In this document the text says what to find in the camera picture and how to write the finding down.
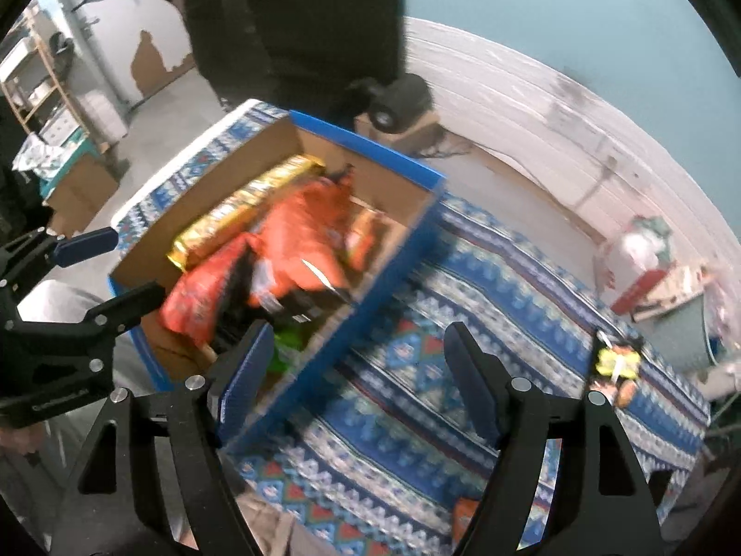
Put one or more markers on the person in dark clothes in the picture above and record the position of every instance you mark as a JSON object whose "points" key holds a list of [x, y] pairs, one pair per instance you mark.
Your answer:
{"points": [[289, 23]]}

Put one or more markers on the yellow snack packet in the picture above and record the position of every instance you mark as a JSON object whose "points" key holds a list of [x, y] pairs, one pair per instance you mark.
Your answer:
{"points": [[616, 362]]}

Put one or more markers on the orange snack packet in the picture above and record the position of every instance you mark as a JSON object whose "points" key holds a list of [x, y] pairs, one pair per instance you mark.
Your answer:
{"points": [[301, 231]]}

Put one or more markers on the green label snack packet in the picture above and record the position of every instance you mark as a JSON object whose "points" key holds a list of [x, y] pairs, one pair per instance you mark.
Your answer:
{"points": [[286, 347]]}

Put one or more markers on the long gold snack packet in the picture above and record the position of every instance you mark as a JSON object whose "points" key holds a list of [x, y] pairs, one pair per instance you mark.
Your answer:
{"points": [[243, 208]]}

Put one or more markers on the grey plastic tub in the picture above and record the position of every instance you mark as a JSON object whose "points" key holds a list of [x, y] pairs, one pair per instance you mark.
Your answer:
{"points": [[689, 336]]}

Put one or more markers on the person's grey trousers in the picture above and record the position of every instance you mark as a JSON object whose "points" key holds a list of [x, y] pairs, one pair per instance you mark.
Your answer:
{"points": [[58, 301]]}

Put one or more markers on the large brown cardboard box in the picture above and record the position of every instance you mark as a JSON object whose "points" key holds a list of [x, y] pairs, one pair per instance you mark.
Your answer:
{"points": [[81, 191]]}

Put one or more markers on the wooden shelf rack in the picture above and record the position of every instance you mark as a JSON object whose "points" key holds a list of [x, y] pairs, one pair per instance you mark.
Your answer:
{"points": [[40, 81]]}

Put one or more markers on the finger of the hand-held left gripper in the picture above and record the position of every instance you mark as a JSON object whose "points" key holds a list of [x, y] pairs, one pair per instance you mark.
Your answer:
{"points": [[130, 304], [87, 246]]}

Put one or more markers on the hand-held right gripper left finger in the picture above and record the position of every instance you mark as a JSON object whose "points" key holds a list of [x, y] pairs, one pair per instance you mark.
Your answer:
{"points": [[243, 376]]}

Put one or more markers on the orange chips bag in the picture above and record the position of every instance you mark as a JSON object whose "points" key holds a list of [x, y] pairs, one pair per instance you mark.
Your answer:
{"points": [[367, 237]]}

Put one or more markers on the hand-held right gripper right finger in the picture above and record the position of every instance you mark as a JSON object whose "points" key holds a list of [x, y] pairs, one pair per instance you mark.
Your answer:
{"points": [[472, 388]]}

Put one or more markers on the blue patterned tablecloth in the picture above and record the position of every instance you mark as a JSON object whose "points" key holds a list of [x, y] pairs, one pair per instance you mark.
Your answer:
{"points": [[463, 278]]}

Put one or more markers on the red and white gift bag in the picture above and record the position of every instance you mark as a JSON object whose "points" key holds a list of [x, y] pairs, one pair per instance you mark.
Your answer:
{"points": [[631, 260]]}

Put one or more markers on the red-orange snack packet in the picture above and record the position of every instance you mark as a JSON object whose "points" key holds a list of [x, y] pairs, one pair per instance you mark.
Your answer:
{"points": [[202, 295]]}

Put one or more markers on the blue cardboard box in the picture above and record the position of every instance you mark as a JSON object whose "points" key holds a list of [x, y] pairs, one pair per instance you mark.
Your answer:
{"points": [[399, 243]]}

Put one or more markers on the white drawer unit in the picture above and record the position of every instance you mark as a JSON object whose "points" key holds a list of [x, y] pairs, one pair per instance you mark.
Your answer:
{"points": [[104, 116]]}

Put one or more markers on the wooden board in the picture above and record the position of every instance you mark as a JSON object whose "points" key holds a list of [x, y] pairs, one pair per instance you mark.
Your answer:
{"points": [[671, 292]]}

